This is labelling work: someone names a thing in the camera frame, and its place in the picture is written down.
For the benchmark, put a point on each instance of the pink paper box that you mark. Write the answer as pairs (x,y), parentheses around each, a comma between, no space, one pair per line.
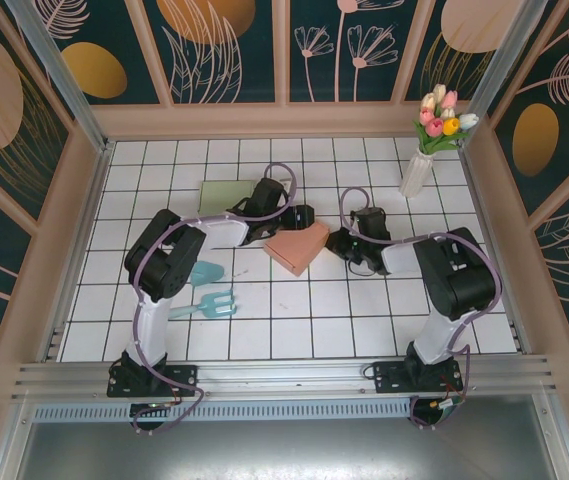
(299,247)

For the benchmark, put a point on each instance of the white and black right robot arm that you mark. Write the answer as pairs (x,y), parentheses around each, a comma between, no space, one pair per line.
(439,335)

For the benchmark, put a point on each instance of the artificial tulip bouquet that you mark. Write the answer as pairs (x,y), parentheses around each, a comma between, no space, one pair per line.
(439,122)

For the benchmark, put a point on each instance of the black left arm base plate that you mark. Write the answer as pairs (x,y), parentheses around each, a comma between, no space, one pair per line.
(184,377)

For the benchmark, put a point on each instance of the teal toy rake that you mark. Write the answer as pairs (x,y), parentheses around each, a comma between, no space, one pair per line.
(216,305)

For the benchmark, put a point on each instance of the aluminium side rail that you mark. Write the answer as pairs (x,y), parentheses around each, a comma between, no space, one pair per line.
(84,240)
(484,210)

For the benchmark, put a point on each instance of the green paper box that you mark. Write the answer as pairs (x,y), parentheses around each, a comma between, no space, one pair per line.
(224,197)

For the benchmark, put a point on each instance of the teal toy shovel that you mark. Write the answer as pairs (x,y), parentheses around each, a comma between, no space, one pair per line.
(208,274)

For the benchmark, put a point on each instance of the white ribbed vase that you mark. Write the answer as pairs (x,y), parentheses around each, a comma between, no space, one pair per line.
(416,172)

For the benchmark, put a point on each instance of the aluminium mounting rail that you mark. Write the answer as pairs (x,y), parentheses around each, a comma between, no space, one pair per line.
(284,375)

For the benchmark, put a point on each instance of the aluminium corner post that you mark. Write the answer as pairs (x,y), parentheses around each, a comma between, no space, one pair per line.
(504,65)
(56,65)

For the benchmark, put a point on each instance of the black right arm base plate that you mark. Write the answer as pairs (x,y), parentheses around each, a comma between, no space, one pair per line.
(389,377)

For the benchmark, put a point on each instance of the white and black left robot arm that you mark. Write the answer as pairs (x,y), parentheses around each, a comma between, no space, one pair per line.
(151,330)

